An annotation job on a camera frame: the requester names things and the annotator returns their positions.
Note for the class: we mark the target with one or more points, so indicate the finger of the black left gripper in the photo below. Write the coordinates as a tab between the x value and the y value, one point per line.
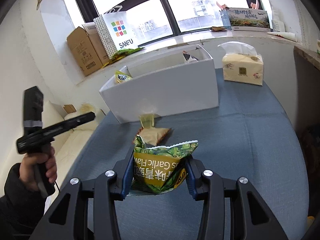
78	120

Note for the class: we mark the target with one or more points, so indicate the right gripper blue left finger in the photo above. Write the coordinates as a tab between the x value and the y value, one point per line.
127	176

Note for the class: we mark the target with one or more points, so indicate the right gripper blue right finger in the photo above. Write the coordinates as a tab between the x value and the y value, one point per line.
190	178

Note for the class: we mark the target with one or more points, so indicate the green garlic pea snack bag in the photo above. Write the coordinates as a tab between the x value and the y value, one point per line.
159	169

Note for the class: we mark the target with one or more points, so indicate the person's left hand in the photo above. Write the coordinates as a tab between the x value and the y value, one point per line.
31	161

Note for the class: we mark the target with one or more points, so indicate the white sofa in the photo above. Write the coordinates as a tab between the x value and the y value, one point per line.
69	144

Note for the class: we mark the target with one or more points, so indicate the beige triangular snack packet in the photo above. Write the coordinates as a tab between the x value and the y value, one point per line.
153	136

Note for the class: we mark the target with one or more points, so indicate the small jelly cup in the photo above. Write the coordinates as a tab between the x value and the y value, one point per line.
148	120

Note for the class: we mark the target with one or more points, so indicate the brown cardboard box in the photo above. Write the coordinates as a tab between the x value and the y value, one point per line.
87	48

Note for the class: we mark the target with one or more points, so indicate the yellow chips bag in box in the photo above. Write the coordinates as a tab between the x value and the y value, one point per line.
121	77

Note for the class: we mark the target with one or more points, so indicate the white storage box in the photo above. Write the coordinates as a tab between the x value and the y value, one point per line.
164	85

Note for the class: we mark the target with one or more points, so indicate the green yellow packets pile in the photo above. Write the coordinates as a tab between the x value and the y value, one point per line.
122	54

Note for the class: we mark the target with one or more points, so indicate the white SANFU shopping bag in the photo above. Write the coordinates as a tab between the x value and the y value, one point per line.
115	31

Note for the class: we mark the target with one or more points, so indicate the cat print snack bag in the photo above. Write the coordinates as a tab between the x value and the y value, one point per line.
188	58

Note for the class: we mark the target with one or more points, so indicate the yellow tissue pack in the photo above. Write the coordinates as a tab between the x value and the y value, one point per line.
241	63

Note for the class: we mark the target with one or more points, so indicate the brown packet on sill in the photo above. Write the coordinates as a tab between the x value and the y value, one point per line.
218	29

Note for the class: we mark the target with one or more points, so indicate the brown side desk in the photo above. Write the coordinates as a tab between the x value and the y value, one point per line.
310	56

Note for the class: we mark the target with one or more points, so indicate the printed gift box on sill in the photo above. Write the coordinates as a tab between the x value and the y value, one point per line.
245	19

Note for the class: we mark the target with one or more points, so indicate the white rolled paper on sill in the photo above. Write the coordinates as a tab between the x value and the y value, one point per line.
285	35

